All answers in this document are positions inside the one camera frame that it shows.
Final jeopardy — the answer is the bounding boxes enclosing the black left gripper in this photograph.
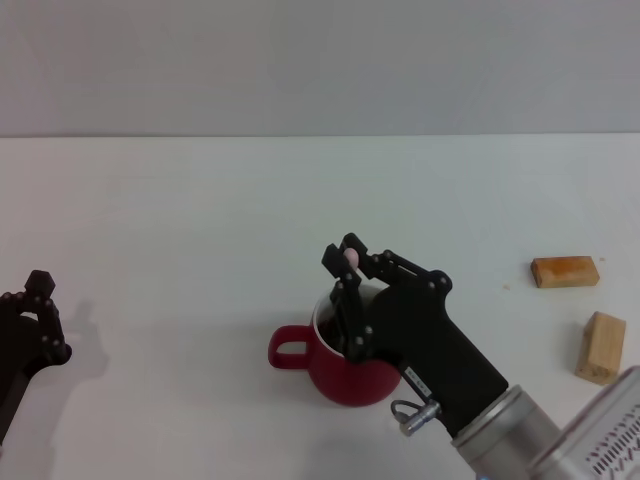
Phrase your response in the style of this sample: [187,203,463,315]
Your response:
[0,270,74,434]

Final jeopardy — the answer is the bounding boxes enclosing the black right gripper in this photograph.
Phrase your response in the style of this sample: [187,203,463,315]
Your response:
[321,232,510,437]

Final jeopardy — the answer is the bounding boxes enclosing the red ceramic cup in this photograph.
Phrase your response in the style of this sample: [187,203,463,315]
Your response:
[268,288,404,407]

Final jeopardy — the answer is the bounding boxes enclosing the pale wooden block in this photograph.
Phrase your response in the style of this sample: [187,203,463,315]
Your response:
[573,311,628,386]

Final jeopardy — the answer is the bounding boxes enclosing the dark brown coffee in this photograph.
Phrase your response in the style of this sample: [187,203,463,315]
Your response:
[316,287,382,352]

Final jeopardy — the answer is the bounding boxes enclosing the orange stained wooden block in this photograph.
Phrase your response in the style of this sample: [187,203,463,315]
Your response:
[530,255,600,289]

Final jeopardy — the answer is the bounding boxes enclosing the silver cable connector plug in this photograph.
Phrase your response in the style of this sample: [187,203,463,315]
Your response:
[390,398,441,436]

